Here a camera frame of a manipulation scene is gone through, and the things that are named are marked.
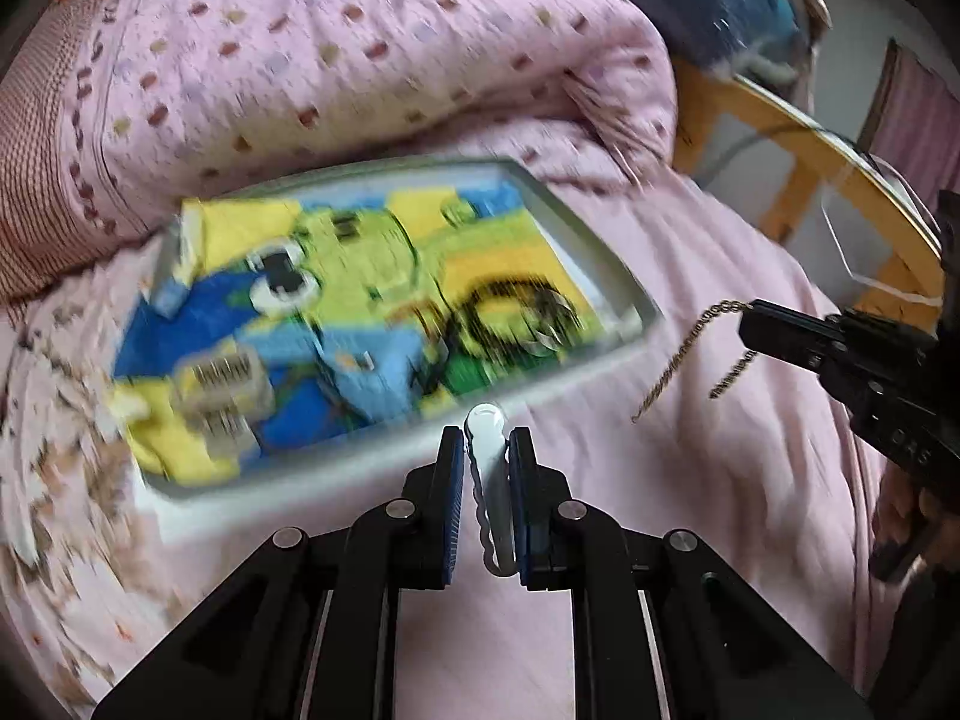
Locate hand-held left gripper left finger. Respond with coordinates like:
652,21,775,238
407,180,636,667
90,424,466,720

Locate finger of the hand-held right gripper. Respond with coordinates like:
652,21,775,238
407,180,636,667
739,298,852,380

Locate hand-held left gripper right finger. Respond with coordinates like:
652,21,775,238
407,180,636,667
506,424,875,720

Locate white hair clip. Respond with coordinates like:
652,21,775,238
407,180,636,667
463,403,520,578

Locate gold chain necklace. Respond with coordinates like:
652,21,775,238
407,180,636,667
630,300,758,425

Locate grey tray box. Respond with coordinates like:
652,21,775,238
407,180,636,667
124,154,665,503

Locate dark bead bracelet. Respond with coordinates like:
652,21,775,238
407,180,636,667
446,274,560,365

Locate person's right hand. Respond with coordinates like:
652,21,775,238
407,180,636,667
870,457,960,586

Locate wooden chair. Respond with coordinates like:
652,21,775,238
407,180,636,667
671,56,950,308

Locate pink bed sheet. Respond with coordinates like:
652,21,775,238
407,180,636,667
0,120,901,720

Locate pink curtain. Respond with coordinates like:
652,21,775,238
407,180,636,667
859,41,960,196

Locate pink dotted quilt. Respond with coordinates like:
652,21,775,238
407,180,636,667
64,0,680,241

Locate red checked pillow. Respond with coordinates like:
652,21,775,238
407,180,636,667
0,0,181,308

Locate white cable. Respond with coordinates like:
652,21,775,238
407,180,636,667
817,154,946,305

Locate silver chain bracelet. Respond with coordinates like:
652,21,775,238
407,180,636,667
525,292,582,357

